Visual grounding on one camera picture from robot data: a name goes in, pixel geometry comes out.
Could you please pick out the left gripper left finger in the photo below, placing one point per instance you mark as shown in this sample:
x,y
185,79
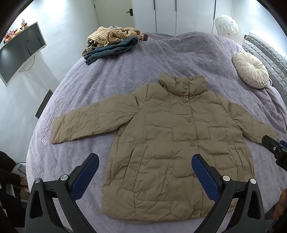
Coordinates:
x,y
41,213

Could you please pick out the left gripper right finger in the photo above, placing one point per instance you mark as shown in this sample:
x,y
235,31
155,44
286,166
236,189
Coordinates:
x,y
248,215

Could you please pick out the khaki puffer jacket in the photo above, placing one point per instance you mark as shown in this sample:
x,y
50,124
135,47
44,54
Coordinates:
x,y
160,126

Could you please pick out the person right hand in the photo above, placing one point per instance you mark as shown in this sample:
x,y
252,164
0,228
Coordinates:
x,y
280,206

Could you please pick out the round cream pleated cushion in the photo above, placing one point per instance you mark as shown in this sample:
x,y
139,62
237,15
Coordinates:
x,y
251,70

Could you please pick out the grey quilted headboard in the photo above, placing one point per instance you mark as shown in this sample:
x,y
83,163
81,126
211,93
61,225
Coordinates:
x,y
272,60

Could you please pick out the white patterned plush bag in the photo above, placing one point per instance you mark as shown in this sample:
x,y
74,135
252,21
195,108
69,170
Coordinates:
x,y
226,26

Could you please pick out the white wardrobe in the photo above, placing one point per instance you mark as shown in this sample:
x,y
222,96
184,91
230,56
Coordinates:
x,y
174,17

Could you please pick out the white framed monitor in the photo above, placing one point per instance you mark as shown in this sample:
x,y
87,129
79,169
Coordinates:
x,y
17,51

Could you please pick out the dark teal folded garment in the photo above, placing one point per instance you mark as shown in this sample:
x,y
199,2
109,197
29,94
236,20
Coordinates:
x,y
101,52

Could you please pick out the tan striped crumpled garment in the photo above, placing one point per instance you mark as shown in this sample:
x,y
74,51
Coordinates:
x,y
110,36

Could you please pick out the flowers on monitor shelf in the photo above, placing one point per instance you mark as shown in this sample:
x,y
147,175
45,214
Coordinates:
x,y
9,35

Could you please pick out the white door with handle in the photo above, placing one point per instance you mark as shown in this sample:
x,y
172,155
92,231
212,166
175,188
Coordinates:
x,y
114,13

